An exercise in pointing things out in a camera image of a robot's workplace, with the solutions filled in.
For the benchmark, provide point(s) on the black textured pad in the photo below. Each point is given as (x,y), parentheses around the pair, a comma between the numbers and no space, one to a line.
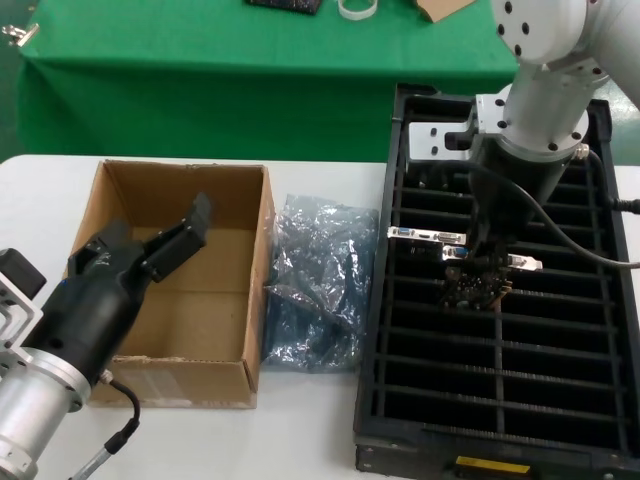
(285,5)

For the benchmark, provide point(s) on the graphics card with silver bracket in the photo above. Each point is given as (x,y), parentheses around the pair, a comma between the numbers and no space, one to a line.
(475,292)
(425,235)

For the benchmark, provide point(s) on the clear tape roll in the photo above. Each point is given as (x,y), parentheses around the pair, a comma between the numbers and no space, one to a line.
(350,12)

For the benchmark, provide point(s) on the silver metal clamp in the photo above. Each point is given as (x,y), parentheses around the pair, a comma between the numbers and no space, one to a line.
(22,35)

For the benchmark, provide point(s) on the green tablecloth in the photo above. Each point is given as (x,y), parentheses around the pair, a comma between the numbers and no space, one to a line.
(250,75)

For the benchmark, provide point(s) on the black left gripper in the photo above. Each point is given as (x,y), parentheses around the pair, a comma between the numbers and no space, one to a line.
(85,305)

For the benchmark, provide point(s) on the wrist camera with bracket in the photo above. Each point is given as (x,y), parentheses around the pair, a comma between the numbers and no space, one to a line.
(435,142)
(20,277)

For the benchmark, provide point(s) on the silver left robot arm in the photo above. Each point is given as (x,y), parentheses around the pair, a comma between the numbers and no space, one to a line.
(30,410)

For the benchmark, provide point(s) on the small open cardboard box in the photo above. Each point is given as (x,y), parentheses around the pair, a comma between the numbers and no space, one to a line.
(442,9)

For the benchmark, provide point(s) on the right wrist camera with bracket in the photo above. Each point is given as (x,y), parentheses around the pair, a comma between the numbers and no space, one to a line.
(435,142)

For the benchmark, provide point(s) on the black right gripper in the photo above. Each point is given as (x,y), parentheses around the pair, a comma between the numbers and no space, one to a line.
(520,195)

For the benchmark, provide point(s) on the black slotted container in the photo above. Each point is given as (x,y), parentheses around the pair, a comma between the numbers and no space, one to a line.
(500,375)

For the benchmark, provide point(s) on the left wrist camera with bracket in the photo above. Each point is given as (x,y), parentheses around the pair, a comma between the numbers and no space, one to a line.
(20,277)

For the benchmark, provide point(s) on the large open cardboard box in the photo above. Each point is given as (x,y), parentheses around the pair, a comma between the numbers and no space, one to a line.
(200,310)

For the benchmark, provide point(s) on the translucent antistatic bag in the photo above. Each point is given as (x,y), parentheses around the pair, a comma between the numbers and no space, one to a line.
(325,240)

